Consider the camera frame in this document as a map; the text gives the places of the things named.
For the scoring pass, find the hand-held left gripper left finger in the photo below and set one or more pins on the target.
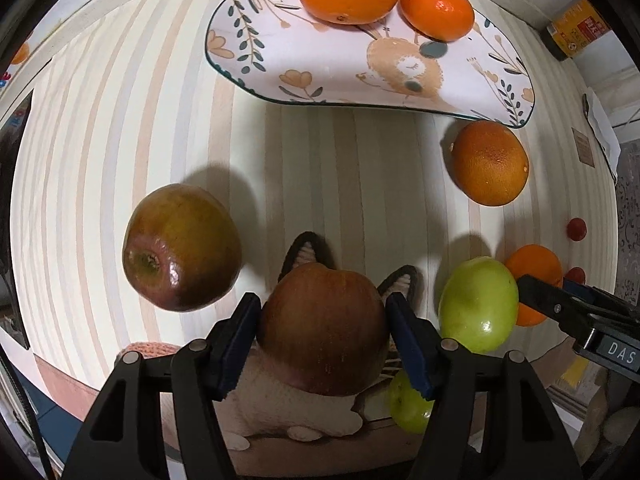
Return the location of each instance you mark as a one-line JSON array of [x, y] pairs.
[[239, 342]]

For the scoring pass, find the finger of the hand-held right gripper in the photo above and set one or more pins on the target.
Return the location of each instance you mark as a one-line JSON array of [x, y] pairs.
[[600, 299], [547, 301]]

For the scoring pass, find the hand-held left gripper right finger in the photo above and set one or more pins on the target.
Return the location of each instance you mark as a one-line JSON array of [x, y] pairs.
[[409, 347]]

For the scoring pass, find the red tomato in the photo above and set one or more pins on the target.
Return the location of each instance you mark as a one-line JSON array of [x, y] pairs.
[[576, 274], [576, 228]]

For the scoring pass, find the medium orange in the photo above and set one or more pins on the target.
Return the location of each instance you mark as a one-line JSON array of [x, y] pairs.
[[535, 267]]

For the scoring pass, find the small green apple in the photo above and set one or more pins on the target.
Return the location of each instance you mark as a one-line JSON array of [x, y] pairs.
[[406, 410]]

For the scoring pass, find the large green apple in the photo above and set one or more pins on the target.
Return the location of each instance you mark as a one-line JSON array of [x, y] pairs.
[[477, 305]]

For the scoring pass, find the dark red apple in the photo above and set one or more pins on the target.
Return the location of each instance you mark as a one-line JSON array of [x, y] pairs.
[[325, 330]]

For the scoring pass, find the red and green apple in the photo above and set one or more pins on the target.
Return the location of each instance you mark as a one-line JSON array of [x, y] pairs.
[[180, 247]]

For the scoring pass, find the dark brownish orange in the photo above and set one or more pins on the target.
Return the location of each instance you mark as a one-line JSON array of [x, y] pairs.
[[490, 162]]

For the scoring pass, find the floral printed plate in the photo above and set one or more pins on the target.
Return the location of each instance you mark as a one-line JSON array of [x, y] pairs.
[[325, 70]]

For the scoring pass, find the cardboard box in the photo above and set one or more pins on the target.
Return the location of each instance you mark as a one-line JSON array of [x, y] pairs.
[[575, 380]]

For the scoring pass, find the brown card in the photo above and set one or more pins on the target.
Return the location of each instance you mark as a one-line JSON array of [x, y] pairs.
[[582, 146]]

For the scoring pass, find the white paper sheet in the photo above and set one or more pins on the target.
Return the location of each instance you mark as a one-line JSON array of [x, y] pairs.
[[600, 120]]

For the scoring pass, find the striped printed tablecloth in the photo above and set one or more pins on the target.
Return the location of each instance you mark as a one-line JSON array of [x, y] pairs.
[[350, 170]]

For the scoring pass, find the dark bottle with yellow label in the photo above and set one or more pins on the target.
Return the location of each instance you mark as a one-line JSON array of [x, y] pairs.
[[575, 27]]

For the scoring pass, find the small mandarin orange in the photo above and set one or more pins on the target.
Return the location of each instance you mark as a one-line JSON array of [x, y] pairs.
[[437, 10]]

